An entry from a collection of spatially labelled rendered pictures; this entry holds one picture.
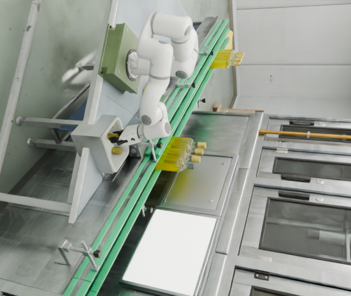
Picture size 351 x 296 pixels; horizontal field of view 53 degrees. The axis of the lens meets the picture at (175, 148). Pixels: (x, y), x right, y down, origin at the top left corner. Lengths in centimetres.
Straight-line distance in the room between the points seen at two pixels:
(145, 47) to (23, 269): 116
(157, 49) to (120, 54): 36
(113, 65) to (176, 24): 40
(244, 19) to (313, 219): 631
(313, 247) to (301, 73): 663
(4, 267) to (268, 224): 126
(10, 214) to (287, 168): 154
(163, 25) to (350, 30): 652
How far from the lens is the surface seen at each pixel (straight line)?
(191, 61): 168
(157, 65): 138
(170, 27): 142
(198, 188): 187
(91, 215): 163
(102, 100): 173
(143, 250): 167
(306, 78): 816
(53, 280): 149
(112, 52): 171
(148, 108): 141
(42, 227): 201
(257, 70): 816
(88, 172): 167
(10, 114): 207
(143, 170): 179
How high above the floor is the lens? 167
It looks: 20 degrees down
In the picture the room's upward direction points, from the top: 95 degrees clockwise
